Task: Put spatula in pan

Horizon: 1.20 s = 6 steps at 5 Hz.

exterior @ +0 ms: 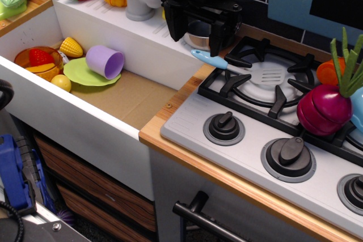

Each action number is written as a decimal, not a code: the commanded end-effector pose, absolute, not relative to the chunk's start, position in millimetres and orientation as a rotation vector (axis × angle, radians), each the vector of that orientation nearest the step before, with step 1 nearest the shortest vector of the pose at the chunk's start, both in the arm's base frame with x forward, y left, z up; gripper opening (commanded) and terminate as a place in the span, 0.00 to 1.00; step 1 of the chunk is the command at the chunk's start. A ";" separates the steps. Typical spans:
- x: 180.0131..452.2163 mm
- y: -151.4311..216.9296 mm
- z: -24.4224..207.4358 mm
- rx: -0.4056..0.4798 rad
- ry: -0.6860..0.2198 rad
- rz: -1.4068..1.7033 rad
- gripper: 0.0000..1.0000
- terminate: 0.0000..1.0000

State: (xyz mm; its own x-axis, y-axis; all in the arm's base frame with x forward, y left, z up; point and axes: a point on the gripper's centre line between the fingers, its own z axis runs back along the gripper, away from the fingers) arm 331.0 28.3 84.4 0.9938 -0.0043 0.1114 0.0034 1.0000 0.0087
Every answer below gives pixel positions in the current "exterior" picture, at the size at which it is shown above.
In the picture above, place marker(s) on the left black stove knob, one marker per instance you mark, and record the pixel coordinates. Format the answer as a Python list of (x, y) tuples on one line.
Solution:
[(224, 129)]

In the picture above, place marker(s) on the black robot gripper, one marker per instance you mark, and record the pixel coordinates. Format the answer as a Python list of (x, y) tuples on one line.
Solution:
[(222, 15)]

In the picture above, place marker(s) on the blue handled grey spatula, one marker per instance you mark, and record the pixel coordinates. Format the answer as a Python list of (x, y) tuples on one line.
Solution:
[(265, 76)]

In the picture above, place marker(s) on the yellow toy lemon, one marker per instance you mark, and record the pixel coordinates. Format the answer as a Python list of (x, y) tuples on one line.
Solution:
[(62, 82)]

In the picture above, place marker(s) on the right black stove knob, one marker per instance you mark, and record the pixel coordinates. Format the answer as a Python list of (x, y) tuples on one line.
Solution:
[(349, 191)]

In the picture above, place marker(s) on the orange toy carrot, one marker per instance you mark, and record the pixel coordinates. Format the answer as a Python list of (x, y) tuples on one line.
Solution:
[(326, 73)]

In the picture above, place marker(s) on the purple toy beet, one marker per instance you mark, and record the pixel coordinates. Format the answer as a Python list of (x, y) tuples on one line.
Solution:
[(323, 110)]

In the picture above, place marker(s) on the white toy sink basin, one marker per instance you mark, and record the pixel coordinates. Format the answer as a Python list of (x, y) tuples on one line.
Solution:
[(99, 124)]

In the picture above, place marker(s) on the red toy strawberry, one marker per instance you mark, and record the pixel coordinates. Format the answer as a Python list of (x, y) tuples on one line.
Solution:
[(39, 57)]

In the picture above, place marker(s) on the purple plastic cup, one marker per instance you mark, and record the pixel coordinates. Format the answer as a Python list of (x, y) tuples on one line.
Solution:
[(105, 61)]

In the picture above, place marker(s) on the green plastic plate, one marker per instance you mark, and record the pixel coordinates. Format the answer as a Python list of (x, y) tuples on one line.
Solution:
[(78, 72)]

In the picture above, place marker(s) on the black stove grate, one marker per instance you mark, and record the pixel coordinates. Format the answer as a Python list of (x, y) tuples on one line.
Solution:
[(277, 105)]

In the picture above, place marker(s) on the small silver pan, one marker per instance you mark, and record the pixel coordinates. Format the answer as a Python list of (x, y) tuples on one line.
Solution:
[(197, 35)]

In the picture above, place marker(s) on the black oven door handle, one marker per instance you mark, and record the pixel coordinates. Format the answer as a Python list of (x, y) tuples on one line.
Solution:
[(193, 213)]

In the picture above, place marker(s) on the orange toy fruit slice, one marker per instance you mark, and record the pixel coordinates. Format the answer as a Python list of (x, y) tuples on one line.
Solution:
[(41, 68)]

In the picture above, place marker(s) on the orange transparent bowl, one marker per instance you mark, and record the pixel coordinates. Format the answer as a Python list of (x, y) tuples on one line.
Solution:
[(22, 59)]

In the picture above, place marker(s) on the yellow toy corn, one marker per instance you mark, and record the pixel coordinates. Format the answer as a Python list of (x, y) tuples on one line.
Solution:
[(71, 48)]

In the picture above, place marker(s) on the light blue toy object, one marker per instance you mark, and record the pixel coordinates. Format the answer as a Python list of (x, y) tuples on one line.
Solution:
[(357, 104)]

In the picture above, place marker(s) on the wooden drawer front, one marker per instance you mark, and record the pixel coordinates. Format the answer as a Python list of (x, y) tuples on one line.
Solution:
[(98, 197)]

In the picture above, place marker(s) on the grey toy stovetop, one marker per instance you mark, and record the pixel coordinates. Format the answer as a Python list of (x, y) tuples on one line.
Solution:
[(317, 195)]

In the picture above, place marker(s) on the middle black stove knob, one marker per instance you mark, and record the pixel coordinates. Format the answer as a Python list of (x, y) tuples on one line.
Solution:
[(288, 160)]

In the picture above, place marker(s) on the black stove knob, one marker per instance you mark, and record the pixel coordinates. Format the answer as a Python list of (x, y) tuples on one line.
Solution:
[(288, 160), (224, 129), (349, 191)]

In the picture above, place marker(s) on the blue clamp tool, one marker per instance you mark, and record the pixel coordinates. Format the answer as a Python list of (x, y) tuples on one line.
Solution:
[(22, 176)]

